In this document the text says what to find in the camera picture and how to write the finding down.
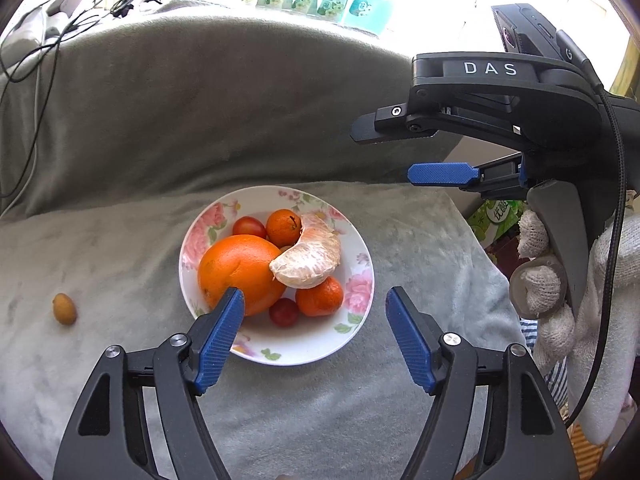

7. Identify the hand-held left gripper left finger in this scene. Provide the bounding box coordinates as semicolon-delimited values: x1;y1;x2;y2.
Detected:
52;286;246;480

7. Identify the brown longan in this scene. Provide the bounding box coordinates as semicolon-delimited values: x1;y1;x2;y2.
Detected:
52;293;78;326

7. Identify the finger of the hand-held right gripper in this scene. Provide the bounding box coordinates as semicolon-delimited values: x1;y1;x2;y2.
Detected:
407;157;527;194
349;102;442;144

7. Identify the large orange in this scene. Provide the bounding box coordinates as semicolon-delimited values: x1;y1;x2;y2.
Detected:
197;234;287;317

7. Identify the person's right hand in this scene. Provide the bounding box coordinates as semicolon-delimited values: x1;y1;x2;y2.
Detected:
510;195;640;447

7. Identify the dark grey blanket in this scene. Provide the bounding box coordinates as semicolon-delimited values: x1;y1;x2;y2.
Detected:
0;0;457;221

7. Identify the thin black cable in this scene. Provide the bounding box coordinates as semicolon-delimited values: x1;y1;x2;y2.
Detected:
0;0;201;202

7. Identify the light grey blanket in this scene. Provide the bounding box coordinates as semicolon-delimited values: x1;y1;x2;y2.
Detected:
0;180;571;480

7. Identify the peeled pomelo segment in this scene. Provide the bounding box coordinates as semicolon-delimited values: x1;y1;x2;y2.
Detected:
269;212;342;290

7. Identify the small mandarin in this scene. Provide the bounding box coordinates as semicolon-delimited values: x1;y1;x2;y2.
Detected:
265;209;303;248
295;276;345;317

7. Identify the floral white plate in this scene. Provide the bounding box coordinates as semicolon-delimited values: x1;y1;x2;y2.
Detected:
178;186;376;366

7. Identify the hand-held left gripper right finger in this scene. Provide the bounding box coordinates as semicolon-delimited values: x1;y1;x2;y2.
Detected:
385;286;583;480

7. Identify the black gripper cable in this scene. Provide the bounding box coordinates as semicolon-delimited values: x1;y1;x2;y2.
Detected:
554;30;629;426

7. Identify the yellow patterned cloth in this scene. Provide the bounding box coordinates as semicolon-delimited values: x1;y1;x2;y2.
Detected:
567;420;609;480

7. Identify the green box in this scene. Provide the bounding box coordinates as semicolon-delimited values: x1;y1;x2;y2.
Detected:
467;199;531;271

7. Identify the red cherry tomato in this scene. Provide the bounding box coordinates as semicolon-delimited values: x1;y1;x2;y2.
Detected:
269;298;301;328
232;216;267;239

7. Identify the striped cloth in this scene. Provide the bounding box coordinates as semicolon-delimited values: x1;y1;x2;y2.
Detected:
520;317;569;407

